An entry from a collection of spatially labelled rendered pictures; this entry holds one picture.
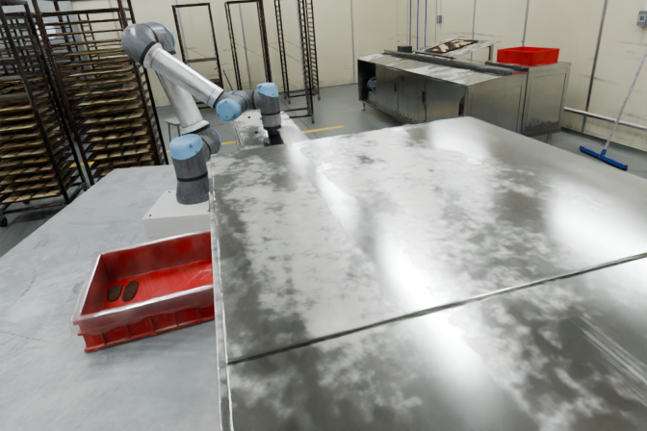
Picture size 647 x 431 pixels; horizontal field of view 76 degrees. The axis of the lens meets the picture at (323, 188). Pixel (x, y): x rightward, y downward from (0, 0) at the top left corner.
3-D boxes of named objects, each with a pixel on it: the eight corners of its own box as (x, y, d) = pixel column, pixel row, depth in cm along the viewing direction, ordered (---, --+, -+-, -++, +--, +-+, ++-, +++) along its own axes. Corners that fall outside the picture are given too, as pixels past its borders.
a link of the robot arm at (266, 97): (257, 83, 156) (279, 81, 155) (261, 111, 160) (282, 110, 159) (251, 86, 149) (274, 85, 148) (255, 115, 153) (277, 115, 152)
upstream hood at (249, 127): (231, 114, 317) (229, 103, 314) (254, 111, 321) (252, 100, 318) (247, 164, 206) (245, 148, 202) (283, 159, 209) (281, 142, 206)
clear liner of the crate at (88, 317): (102, 278, 125) (92, 251, 121) (260, 242, 138) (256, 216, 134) (78, 358, 95) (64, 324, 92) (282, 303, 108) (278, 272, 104)
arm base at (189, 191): (172, 207, 152) (167, 182, 148) (180, 190, 166) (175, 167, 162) (214, 201, 153) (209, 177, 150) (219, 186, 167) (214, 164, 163)
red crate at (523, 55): (495, 62, 455) (496, 49, 450) (521, 58, 465) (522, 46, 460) (530, 65, 411) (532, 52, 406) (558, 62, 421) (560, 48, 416)
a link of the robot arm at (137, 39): (113, 17, 132) (244, 104, 137) (132, 16, 141) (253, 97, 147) (101, 49, 136) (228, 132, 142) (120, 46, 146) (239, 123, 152)
